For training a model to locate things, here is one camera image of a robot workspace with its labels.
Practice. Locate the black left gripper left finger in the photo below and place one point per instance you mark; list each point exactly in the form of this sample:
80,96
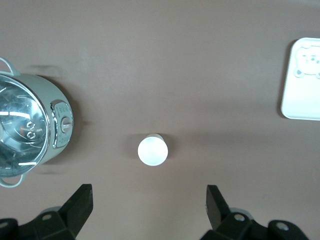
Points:
77,207

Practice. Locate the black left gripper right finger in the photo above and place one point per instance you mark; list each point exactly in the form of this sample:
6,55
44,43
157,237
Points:
216,210

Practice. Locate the pale green electric cooking pot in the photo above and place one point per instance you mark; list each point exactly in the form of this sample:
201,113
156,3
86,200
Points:
47,90

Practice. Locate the white tray with bear print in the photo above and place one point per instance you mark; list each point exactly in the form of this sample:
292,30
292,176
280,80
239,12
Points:
300,100

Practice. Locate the glass pot lid with knob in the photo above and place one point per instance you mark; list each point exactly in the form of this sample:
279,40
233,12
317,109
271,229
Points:
20,125

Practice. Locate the white plastic cup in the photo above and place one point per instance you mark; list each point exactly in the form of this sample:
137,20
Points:
152,150

